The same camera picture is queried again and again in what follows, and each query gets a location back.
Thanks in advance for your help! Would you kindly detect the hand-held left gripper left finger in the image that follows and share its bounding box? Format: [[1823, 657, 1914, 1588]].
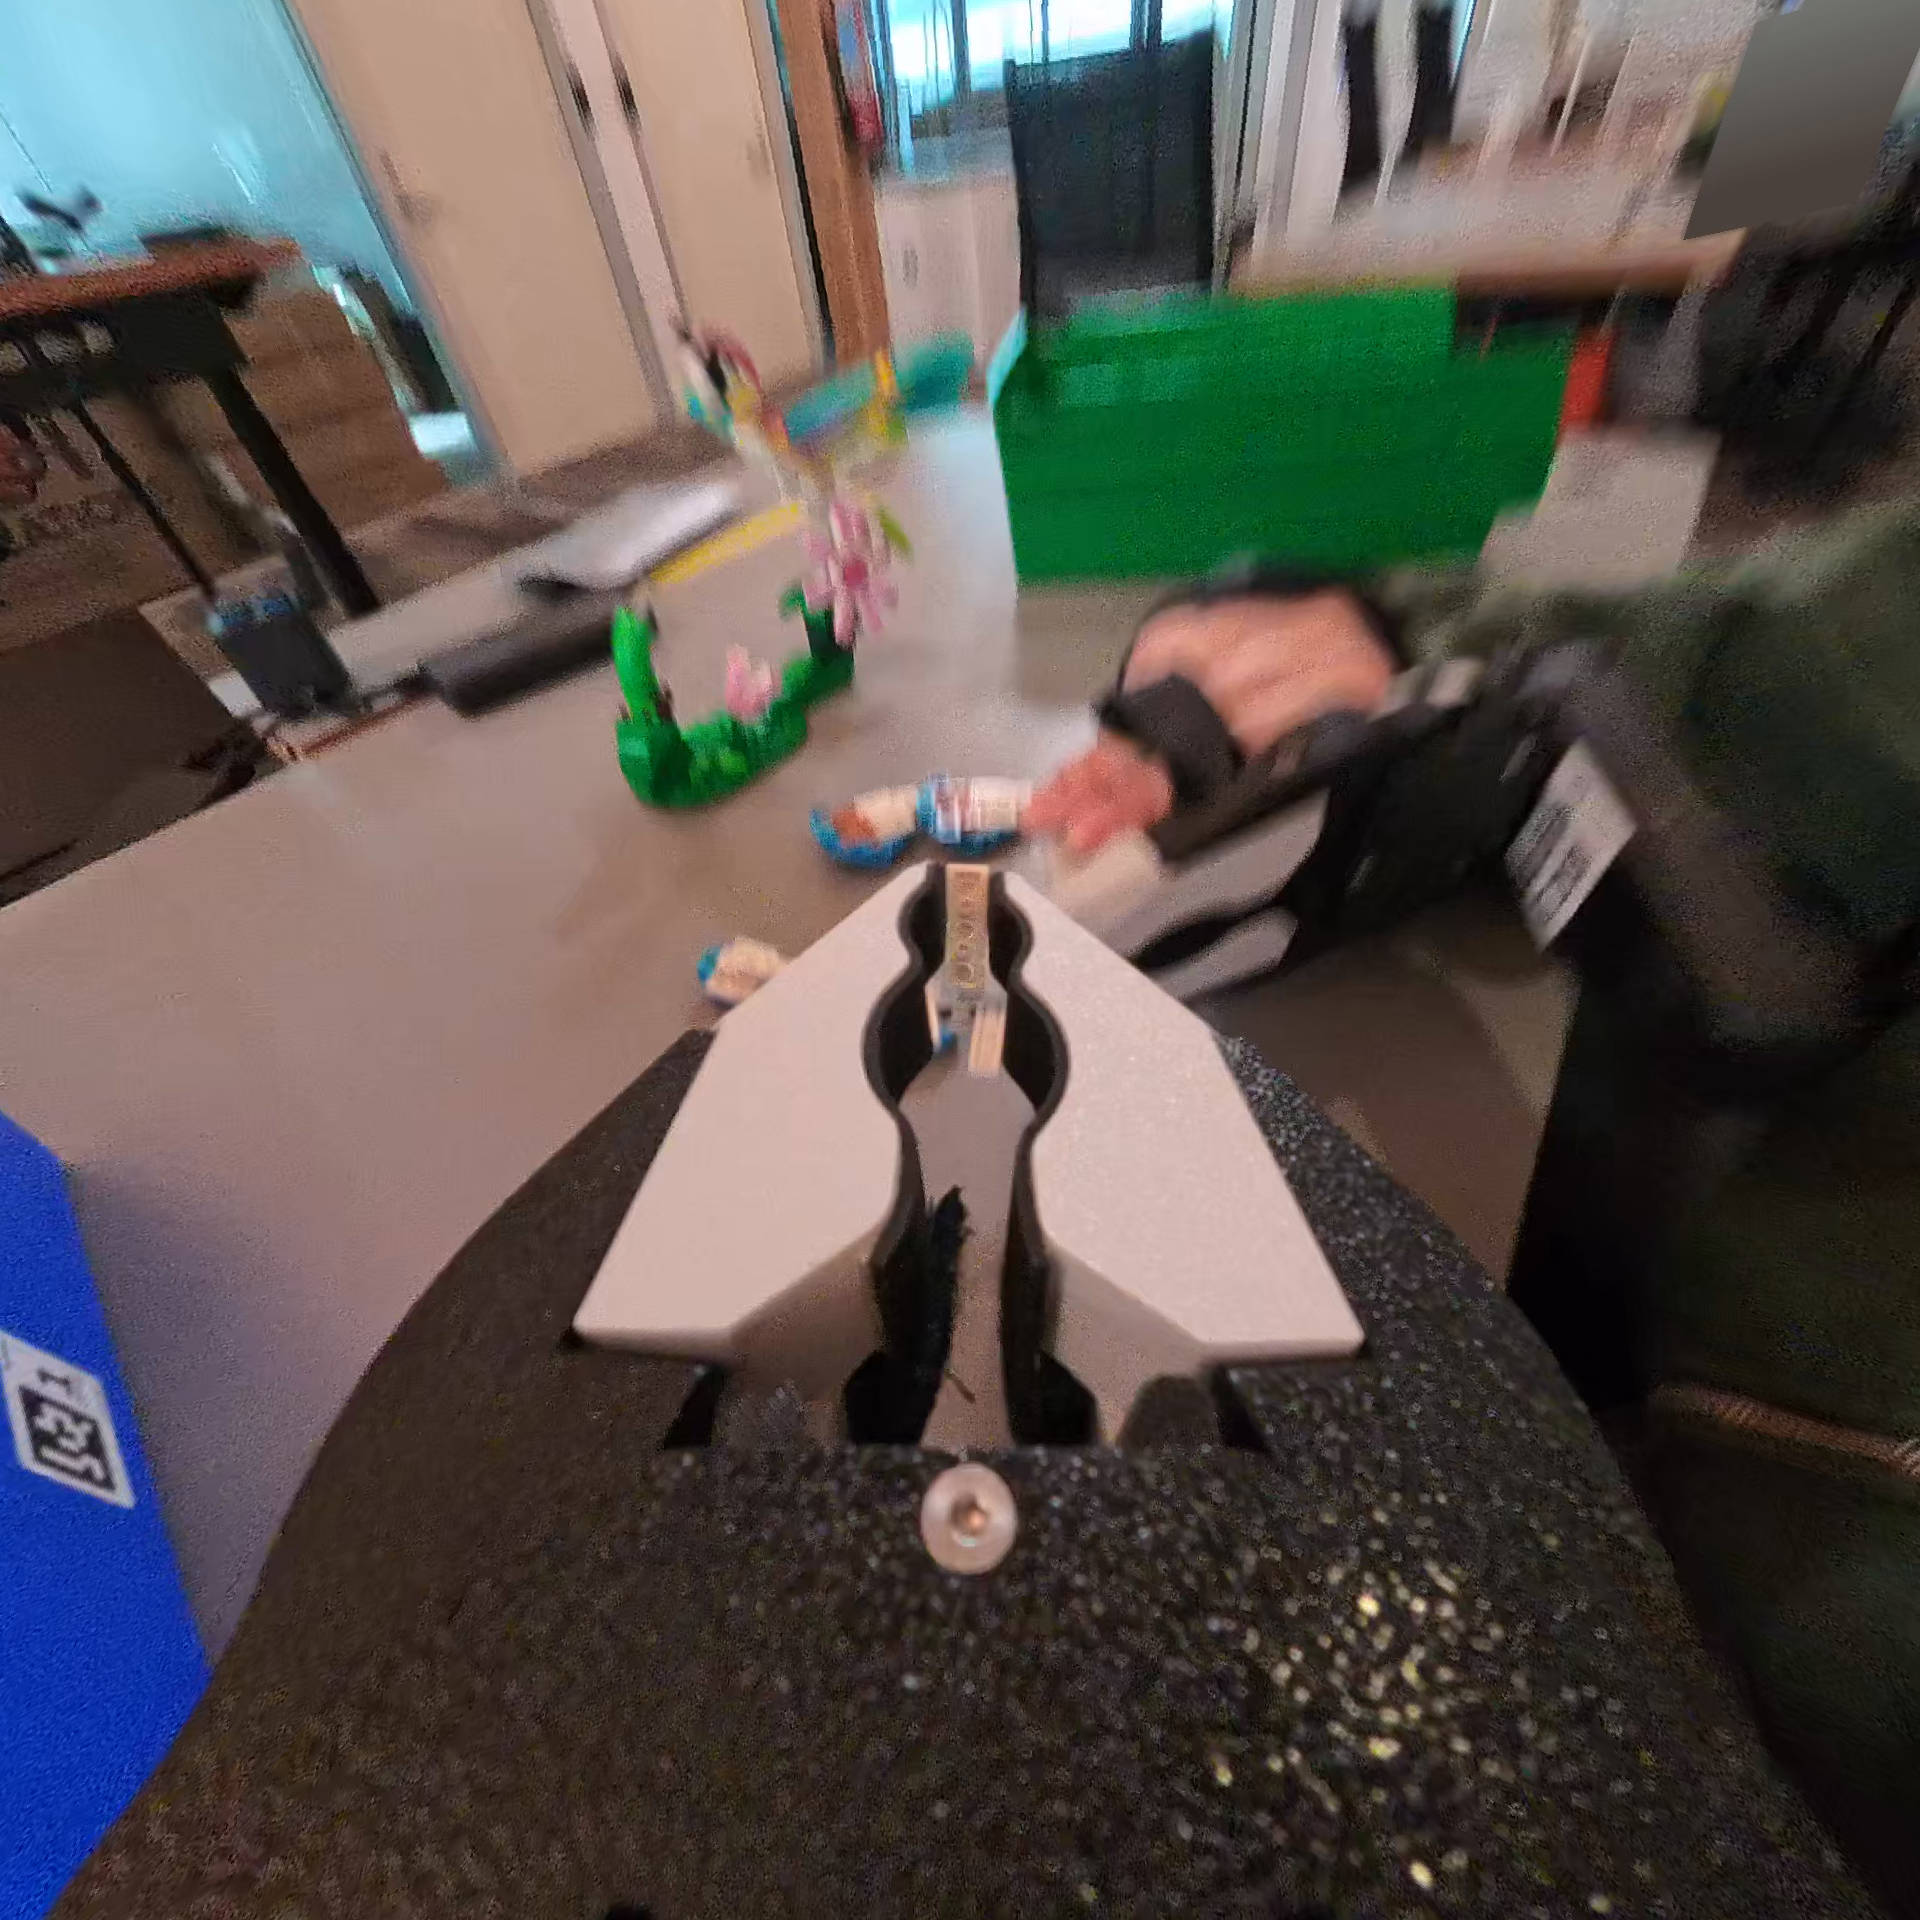
[[574, 864, 923, 1373]]

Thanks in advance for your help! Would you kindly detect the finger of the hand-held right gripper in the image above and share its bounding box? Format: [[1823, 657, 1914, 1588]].
[[1049, 791, 1331, 953], [1127, 904, 1303, 1004]]

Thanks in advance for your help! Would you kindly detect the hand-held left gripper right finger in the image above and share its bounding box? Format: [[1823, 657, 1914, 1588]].
[[1001, 865, 1367, 1445]]

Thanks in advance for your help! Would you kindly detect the white and tan lego piece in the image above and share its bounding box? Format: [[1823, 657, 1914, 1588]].
[[926, 864, 1020, 1087]]

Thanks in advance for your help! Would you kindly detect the blue white brown lego assembly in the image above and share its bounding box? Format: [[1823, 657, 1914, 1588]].
[[809, 780, 929, 875]]

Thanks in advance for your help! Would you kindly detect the person's right forearm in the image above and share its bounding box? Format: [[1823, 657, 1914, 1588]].
[[1371, 503, 1920, 1051]]

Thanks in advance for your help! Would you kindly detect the lego flower set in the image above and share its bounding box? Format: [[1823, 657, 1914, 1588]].
[[610, 324, 917, 813]]

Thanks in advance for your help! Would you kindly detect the person's right hand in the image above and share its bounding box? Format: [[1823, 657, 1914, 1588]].
[[1033, 588, 1407, 858]]

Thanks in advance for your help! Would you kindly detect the green plastic crate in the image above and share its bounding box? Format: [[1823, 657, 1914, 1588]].
[[989, 287, 1581, 587]]

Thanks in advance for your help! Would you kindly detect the person's green jacket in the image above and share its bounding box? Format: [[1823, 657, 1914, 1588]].
[[1501, 840, 1920, 1920]]

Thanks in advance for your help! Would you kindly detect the flat black device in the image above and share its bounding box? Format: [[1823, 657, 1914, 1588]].
[[423, 604, 636, 717]]

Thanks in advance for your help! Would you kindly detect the yellow booklet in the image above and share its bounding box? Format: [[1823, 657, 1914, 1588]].
[[647, 501, 816, 591]]

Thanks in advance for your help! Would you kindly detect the silver laptop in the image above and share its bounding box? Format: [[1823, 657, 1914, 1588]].
[[516, 477, 751, 598]]

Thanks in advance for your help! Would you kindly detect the black chair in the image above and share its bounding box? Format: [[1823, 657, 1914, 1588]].
[[1004, 27, 1220, 321]]

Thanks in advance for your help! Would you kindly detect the small black and blue box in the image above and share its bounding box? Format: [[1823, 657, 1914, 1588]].
[[203, 587, 359, 723]]

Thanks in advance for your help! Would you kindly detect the blue plastic bin with tag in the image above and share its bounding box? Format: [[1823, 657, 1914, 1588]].
[[0, 1110, 213, 1920]]

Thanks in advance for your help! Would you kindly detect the stack of cardboard boxes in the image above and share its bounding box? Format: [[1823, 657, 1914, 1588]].
[[224, 283, 454, 533]]

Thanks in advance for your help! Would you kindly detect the dark table with black legs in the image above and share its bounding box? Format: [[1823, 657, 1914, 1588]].
[[0, 237, 383, 621]]

